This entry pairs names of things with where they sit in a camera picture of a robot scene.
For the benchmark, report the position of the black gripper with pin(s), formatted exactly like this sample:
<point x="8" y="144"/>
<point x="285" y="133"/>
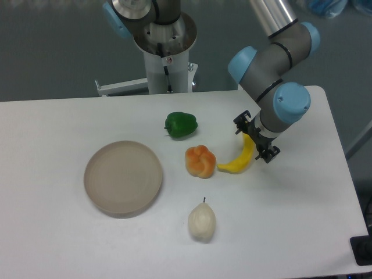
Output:
<point x="254" y="128"/>

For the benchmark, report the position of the yellow banana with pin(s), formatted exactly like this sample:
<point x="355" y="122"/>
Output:
<point x="243" y="160"/>

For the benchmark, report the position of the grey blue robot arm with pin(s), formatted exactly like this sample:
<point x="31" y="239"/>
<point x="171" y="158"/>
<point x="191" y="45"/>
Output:
<point x="259" y="73"/>

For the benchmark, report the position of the orange knotted bread roll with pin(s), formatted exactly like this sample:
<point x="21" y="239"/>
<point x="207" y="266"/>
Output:
<point x="200" y="161"/>

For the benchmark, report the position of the green bell pepper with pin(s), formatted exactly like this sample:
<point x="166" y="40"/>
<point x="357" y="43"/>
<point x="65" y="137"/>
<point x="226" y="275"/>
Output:
<point x="180" y="124"/>

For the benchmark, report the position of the pale white pear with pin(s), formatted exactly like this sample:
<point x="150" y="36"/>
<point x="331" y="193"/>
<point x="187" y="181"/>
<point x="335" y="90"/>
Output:
<point x="202" y="222"/>

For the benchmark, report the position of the beige round plate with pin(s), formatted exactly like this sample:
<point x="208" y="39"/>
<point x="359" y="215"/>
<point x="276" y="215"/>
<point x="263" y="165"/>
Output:
<point x="123" y="179"/>

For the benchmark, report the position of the blue plastic bag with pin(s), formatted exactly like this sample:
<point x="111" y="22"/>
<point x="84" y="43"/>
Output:
<point x="328" y="9"/>

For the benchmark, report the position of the black device at corner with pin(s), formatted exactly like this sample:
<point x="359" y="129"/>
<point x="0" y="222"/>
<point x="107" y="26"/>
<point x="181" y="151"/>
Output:
<point x="361" y="247"/>

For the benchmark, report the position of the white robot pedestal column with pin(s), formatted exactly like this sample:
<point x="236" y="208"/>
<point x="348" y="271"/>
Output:
<point x="166" y="54"/>

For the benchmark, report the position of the white metal base bracket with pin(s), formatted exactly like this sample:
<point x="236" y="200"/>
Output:
<point x="141" y="85"/>

